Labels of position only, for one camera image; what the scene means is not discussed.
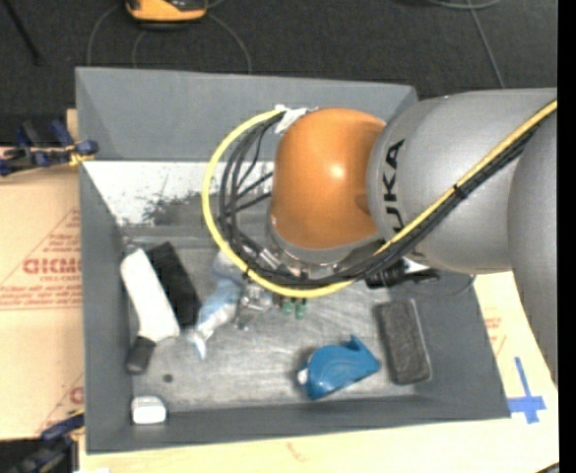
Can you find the grey metal bin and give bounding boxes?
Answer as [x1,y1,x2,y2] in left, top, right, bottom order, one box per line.
[74,66,513,455]

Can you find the black cylinder on white bracket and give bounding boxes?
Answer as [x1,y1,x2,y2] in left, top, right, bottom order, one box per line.
[364,257,440,290]

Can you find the brown cardboard board red print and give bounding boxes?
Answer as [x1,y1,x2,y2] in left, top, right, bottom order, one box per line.
[0,108,87,443]

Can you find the blue plastic bottle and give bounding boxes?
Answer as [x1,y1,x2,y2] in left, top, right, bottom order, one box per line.
[295,333,382,402]

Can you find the dark grey sponge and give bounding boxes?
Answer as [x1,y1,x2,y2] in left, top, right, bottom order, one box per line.
[373,298,434,386]

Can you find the small white box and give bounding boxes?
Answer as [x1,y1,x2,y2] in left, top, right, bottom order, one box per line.
[130,395,167,426]

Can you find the white brush with black bristles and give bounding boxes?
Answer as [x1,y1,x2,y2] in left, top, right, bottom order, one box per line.
[119,241,204,375]

